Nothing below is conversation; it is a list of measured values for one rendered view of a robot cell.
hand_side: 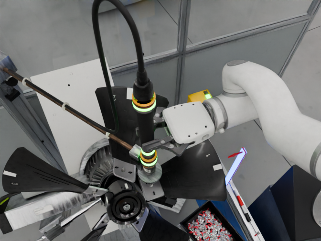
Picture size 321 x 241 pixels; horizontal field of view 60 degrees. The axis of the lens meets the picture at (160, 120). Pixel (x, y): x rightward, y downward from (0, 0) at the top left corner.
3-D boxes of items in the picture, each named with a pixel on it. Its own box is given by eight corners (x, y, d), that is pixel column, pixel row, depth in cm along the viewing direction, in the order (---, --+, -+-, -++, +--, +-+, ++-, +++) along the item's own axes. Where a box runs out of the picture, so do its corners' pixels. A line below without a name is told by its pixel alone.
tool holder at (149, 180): (127, 172, 81) (123, 158, 73) (141, 154, 85) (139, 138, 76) (153, 189, 79) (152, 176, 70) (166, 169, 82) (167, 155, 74)
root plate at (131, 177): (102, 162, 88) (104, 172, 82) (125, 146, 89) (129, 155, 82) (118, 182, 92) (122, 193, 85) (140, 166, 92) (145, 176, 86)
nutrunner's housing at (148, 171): (141, 177, 83) (124, 72, 45) (148, 167, 85) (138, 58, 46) (152, 184, 82) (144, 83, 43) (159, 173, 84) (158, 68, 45)
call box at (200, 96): (186, 108, 134) (187, 94, 125) (204, 102, 136) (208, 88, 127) (200, 135, 126) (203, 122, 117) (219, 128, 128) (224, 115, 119)
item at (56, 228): (51, 236, 95) (43, 229, 94) (66, 226, 96) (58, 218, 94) (50, 241, 93) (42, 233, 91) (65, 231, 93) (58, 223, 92)
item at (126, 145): (4, 72, 91) (2, 69, 90) (7, 69, 92) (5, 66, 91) (136, 155, 75) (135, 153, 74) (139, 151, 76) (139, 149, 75)
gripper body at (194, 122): (218, 140, 68) (176, 156, 66) (199, 108, 73) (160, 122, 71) (224, 124, 62) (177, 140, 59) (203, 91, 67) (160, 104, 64)
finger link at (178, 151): (192, 158, 62) (167, 154, 62) (195, 128, 66) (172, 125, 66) (193, 156, 61) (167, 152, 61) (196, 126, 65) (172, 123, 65)
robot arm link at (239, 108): (226, 100, 62) (229, 135, 66) (276, 83, 64) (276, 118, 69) (208, 89, 69) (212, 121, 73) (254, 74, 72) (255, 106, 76)
